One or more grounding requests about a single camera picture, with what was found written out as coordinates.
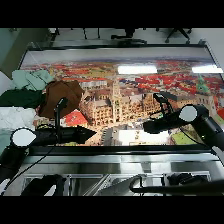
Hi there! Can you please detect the pale green garment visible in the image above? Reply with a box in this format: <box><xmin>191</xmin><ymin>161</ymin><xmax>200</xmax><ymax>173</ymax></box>
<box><xmin>11</xmin><ymin>69</ymin><xmax>55</xmax><ymax>92</ymax></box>

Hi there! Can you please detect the silver frame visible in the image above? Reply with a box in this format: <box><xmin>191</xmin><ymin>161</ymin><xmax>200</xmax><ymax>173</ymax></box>
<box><xmin>0</xmin><ymin>152</ymin><xmax>224</xmax><ymax>197</ymax></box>

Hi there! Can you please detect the black office chair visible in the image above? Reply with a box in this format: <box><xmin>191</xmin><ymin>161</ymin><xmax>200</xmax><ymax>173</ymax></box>
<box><xmin>110</xmin><ymin>28</ymin><xmax>148</xmax><ymax>45</ymax></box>
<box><xmin>164</xmin><ymin>28</ymin><xmax>193</xmax><ymax>45</ymax></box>

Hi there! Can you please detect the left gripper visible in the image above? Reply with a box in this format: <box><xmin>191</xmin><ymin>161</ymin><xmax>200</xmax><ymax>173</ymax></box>
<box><xmin>59</xmin><ymin>126</ymin><xmax>83</xmax><ymax>145</ymax></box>

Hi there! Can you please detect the white garment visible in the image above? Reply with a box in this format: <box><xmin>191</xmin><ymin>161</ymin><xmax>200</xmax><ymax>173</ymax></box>
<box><xmin>0</xmin><ymin>105</ymin><xmax>38</xmax><ymax>132</ymax></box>

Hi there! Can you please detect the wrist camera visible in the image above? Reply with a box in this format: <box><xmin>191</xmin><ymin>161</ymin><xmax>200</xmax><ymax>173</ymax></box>
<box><xmin>53</xmin><ymin>96</ymin><xmax>70</xmax><ymax>135</ymax></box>
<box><xmin>152</xmin><ymin>92</ymin><xmax>175</xmax><ymax>118</ymax></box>

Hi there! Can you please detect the black cable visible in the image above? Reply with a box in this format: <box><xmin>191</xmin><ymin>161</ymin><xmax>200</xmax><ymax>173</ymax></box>
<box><xmin>128</xmin><ymin>174</ymin><xmax>224</xmax><ymax>196</ymax></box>
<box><xmin>0</xmin><ymin>145</ymin><xmax>57</xmax><ymax>197</ymax></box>

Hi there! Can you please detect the dark green garment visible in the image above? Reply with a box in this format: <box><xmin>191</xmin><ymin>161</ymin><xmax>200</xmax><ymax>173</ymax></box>
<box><xmin>0</xmin><ymin>88</ymin><xmax>47</xmax><ymax>110</ymax></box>

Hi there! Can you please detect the brown shirt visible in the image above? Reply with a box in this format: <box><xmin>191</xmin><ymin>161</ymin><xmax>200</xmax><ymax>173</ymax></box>
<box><xmin>38</xmin><ymin>79</ymin><xmax>86</xmax><ymax>120</ymax></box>

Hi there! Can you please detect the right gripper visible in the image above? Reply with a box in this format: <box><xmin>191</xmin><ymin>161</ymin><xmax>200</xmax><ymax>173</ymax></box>
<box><xmin>142</xmin><ymin>118</ymin><xmax>168</xmax><ymax>135</ymax></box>

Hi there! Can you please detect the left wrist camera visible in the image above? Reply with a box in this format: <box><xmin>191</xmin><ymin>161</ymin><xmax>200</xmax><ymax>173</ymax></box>
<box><xmin>53</xmin><ymin>96</ymin><xmax>70</xmax><ymax>135</ymax></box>

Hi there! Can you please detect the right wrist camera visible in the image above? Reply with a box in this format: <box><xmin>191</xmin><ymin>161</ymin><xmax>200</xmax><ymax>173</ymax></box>
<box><xmin>152</xmin><ymin>92</ymin><xmax>175</xmax><ymax>118</ymax></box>

